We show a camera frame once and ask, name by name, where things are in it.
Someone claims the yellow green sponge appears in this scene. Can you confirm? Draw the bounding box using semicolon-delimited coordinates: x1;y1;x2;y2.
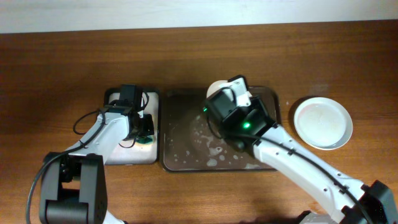
136;136;154;145

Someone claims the pink white plate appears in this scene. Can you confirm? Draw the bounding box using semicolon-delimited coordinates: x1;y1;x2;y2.
206;79;253;100

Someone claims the pale green plate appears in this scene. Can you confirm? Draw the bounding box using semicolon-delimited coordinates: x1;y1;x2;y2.
293;97;353;151

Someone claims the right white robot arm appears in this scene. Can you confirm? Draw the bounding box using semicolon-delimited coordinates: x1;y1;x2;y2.
216;98;397;223

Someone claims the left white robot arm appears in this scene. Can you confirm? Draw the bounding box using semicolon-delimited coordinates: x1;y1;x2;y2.
25;105;154;223

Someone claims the small white foam tray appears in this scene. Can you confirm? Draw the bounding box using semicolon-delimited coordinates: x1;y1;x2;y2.
106;88;160;165

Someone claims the dark brown serving tray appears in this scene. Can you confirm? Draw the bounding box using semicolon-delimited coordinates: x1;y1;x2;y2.
160;88;274;172

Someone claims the right black cable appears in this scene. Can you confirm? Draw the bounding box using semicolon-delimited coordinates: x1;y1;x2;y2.
217;86;239;106

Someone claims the black cable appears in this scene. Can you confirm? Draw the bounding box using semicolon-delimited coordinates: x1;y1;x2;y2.
217;86;239;106
72;109;102;136

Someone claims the left black cable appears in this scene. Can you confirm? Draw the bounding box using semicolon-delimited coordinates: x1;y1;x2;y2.
72;109;102;136

